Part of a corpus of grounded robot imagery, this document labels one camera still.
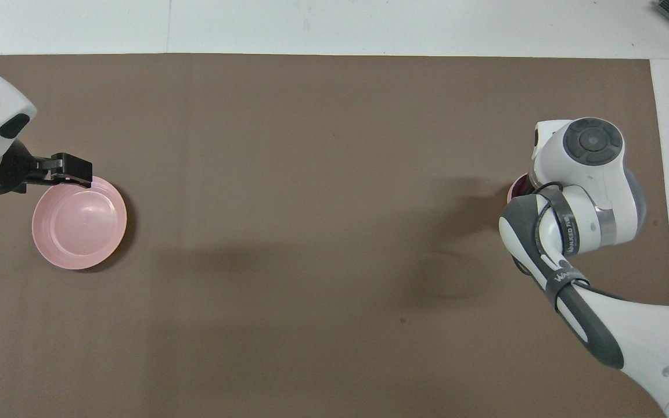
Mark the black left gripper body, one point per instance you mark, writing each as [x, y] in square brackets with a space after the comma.
[9, 171]

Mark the red apple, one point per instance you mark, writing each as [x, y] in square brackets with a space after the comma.
[521, 186]

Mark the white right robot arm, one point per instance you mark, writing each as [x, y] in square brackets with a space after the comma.
[584, 174]

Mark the pink plate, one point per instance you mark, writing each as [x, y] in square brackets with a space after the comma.
[79, 226]

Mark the pink bowl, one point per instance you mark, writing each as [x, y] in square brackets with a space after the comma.
[511, 191]

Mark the brown table mat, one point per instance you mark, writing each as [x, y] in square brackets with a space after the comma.
[311, 174]

